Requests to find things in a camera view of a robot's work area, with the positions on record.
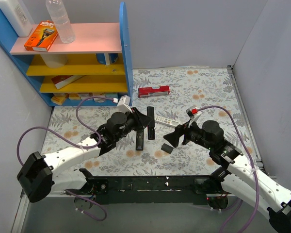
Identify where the red white flat box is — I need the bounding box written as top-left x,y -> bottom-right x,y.
51,75 -> 83,90

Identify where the blue multicolour shelf unit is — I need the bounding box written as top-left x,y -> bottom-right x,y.
0,2 -> 133,107

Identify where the red rectangular box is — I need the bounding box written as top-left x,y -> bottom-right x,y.
138,85 -> 170,98

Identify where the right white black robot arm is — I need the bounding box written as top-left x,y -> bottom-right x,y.
164,120 -> 291,233

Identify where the white cylinder container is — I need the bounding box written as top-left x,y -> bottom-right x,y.
40,54 -> 68,68

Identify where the white red small box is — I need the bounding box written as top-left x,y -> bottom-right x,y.
92,93 -> 105,103

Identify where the black slim remote control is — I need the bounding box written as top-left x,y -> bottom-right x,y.
135,129 -> 144,151

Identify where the black remote with back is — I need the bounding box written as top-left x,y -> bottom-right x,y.
147,106 -> 155,140

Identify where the orange yellow small box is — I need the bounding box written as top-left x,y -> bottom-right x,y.
50,93 -> 69,106

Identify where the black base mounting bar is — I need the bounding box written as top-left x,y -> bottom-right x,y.
71,175 -> 229,210

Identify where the orange razor box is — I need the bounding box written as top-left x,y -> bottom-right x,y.
24,20 -> 58,52

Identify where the black battery cover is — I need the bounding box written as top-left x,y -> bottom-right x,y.
161,143 -> 173,154

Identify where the blue white small box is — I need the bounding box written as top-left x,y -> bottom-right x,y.
105,93 -> 118,99

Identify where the clear plastic water bottle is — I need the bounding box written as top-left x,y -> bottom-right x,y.
46,0 -> 76,43

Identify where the floral patterned table mat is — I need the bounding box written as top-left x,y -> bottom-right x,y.
42,68 -> 259,176

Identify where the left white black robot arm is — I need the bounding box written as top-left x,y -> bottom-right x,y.
16,107 -> 153,203

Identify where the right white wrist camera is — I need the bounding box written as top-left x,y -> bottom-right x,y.
186,105 -> 202,127

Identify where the white plastic bottle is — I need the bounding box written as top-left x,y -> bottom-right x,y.
0,0 -> 32,37

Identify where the white air conditioner remote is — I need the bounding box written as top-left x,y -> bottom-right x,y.
154,115 -> 179,128

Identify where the yellow white small box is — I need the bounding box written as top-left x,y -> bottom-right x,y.
68,93 -> 81,100

